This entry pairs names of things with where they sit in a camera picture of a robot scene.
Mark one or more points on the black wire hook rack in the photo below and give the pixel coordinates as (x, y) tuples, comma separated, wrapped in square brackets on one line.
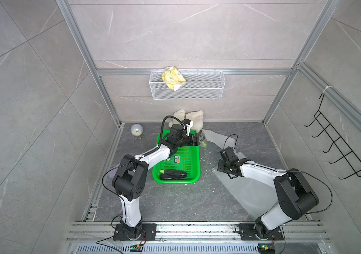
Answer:
[(336, 141)]

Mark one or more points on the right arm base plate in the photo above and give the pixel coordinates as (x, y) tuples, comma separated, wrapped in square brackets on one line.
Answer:
[(251, 231)]

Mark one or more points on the white plush toy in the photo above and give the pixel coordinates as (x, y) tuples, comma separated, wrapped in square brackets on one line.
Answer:
[(196, 117)]

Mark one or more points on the clear zip-top bag stack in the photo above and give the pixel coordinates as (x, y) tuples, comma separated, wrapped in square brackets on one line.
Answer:
[(255, 191)]

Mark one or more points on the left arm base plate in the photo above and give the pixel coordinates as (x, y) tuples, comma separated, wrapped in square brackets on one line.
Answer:
[(145, 232)]

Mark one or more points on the yellow snack packet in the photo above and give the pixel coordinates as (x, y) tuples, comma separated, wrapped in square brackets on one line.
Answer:
[(173, 78)]

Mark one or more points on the aluminium mounting rail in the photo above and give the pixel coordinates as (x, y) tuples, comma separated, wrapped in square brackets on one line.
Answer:
[(301, 237)]

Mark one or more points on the small label sticker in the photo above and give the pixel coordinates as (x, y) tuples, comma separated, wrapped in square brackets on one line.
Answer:
[(177, 159)]

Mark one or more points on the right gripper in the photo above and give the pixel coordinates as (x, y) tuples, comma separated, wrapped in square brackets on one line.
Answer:
[(219, 165)]

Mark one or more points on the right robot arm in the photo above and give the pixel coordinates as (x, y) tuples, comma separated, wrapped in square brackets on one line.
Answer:
[(294, 194)]

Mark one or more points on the dark eggplant bottom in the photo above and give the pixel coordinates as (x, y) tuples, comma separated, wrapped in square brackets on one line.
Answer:
[(165, 177)]

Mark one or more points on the grey glasses case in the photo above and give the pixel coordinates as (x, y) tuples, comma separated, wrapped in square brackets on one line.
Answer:
[(112, 172)]

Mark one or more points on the dark eggplant lower diagonal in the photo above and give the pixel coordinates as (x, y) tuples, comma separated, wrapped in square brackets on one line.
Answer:
[(173, 173)]

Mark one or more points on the white wire wall basket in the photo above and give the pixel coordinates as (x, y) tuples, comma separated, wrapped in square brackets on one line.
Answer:
[(198, 84)]

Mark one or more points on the green plastic basket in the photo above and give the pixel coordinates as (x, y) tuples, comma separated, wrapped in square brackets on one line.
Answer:
[(186, 159)]

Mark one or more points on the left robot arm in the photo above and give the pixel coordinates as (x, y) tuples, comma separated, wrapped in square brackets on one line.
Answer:
[(130, 178)]

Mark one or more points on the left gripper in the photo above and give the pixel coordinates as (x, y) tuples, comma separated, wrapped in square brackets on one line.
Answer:
[(195, 143)]

